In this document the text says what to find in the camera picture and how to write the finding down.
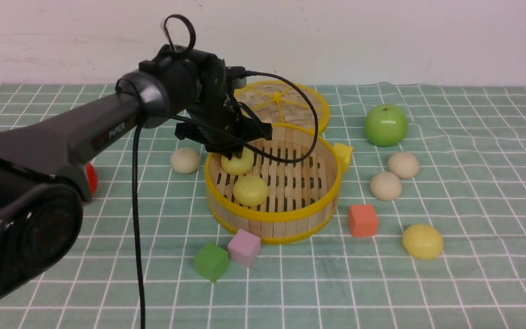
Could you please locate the green checkered tablecloth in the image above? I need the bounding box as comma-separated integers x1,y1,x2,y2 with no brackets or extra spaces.
0,83,526,329

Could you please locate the woven bamboo steamer lid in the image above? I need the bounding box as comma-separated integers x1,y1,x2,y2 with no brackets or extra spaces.
234,80,330,135

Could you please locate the green toy apple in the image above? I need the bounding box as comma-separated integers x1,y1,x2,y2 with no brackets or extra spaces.
364,104,408,147

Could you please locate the beige bun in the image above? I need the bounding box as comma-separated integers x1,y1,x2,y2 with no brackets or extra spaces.
387,152,421,180
369,171,402,201
169,147,201,175

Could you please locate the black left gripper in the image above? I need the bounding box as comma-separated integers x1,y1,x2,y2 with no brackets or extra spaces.
175,58,272,160

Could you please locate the red toy apple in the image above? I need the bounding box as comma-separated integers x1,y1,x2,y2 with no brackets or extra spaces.
85,163,98,196

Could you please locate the yellow bun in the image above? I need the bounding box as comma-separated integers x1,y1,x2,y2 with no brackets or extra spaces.
221,148,254,176
232,175,269,207
401,223,444,260

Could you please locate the bamboo steamer tray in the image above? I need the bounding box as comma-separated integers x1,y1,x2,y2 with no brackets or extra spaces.
205,137,344,245

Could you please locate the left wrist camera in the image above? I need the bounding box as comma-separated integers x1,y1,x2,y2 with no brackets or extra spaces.
226,66,247,93

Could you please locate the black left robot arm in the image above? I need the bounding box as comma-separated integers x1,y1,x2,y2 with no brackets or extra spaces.
0,44,272,300

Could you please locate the pink cube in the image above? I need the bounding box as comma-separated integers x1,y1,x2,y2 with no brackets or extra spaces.
227,229,261,268

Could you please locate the yellow cube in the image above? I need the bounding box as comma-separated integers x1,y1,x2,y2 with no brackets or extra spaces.
333,143,353,173

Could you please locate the green cube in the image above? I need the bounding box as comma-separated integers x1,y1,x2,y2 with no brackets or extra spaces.
193,242,230,283

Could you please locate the orange cube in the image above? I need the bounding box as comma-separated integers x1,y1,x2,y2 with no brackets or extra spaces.
348,204,379,238

